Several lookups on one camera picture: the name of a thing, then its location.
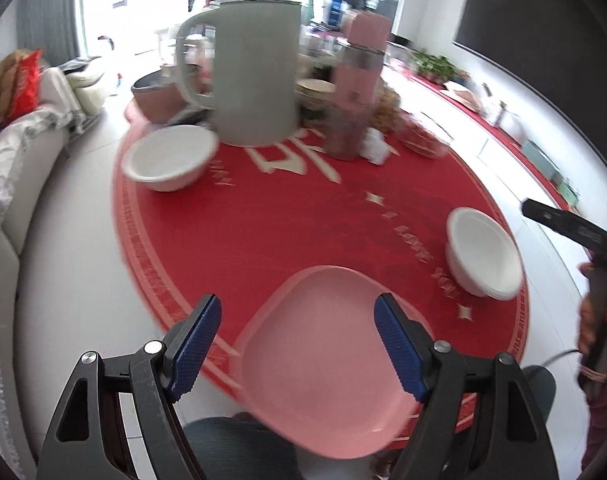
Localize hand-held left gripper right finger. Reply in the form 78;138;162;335
374;292;560;480

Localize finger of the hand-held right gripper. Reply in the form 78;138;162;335
521;198;607;258

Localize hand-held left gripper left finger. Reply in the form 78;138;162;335
36;293;222;480

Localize pink square plate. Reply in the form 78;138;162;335
232;264;437;461

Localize person's right forearm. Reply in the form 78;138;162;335
581;372;607;476

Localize stack of beige plates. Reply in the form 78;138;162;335
294;78;338;112

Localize person's right hand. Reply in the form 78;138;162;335
577;260;607;356

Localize white sideboard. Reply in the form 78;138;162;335
383;67;607;301

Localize red runner cloth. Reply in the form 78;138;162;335
388;67;581;211

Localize red round printed tablecloth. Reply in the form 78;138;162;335
112;97;530;436

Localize clear glass dish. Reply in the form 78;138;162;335
397;112;451;159

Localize white crumpled tissue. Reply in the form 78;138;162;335
361;127;401;167

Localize green potted plants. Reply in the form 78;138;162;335
411;49;459;87

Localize glass jar of peanuts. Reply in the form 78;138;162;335
371;82;404;134

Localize beige sofa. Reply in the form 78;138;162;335
0;52;109;480

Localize pink water bottle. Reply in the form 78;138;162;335
326;14;393;162

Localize pale green pitcher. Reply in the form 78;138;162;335
175;0;303;148

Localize red cushion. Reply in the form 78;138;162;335
0;49;44;133

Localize black cable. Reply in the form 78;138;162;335
533;349;584;373

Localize black wall television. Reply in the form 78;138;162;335
452;0;607;201

